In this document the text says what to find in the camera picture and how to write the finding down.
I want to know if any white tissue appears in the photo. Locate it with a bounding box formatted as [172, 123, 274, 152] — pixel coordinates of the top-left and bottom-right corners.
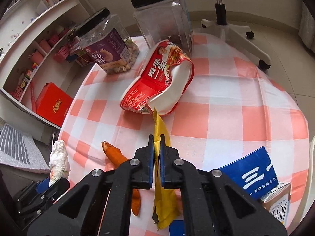
[49, 140, 70, 186]

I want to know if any yellow snack wrapper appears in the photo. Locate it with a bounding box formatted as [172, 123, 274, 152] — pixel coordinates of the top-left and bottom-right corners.
[152, 109, 180, 231]

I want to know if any blue biscuit box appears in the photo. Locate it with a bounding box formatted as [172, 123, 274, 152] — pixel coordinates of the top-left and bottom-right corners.
[169, 220, 186, 236]

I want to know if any white trash bin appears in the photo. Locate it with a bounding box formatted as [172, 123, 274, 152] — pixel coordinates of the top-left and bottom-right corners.
[302, 137, 315, 218]

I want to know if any red instant noodle bowl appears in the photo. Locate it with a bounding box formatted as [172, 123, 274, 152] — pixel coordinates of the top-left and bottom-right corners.
[120, 40, 194, 115]

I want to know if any large blue carton box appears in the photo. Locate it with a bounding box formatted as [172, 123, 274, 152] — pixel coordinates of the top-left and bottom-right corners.
[219, 147, 279, 200]

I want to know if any red gift box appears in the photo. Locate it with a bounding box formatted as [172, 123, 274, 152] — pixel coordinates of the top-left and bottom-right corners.
[35, 82, 73, 127]

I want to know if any nut jar purple label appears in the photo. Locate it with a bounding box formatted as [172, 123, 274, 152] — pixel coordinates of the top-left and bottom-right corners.
[76, 7, 139, 74]

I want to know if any white milk carton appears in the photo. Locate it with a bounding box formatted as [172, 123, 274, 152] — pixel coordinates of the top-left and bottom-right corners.
[258, 182, 291, 226]

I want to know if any white bookshelf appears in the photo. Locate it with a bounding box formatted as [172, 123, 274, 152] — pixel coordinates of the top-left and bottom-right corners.
[1, 0, 89, 129]

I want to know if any grey office chair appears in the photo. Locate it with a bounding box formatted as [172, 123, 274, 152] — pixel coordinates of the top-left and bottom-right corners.
[201, 0, 271, 71]

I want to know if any clear jar black lid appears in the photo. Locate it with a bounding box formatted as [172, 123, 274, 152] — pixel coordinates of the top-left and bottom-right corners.
[131, 0, 193, 55]

